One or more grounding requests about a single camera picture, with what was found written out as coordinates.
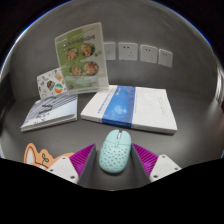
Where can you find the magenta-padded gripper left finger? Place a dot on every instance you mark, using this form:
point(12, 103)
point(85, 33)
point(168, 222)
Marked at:
point(63, 168)

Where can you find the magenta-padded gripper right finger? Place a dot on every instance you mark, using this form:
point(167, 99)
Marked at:
point(163, 166)

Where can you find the mint green computer mouse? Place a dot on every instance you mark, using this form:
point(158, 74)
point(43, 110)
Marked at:
point(115, 153)

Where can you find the orange corgi-shaped mouse pad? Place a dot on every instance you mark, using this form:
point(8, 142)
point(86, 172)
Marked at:
point(35, 156)

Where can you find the grey striped book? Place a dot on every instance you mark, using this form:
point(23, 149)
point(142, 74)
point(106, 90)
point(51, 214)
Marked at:
point(50, 111)

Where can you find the white book with blue band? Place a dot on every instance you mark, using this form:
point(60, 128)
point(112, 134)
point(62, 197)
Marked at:
point(133, 108)

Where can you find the white card with colourful stickers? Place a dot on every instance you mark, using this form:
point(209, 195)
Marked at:
point(50, 85)

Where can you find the green food menu sign stand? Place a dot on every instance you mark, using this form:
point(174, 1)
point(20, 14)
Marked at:
point(81, 58)

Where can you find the white wall socket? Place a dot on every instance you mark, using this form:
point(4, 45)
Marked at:
point(128, 51)
point(110, 51)
point(165, 58)
point(148, 53)

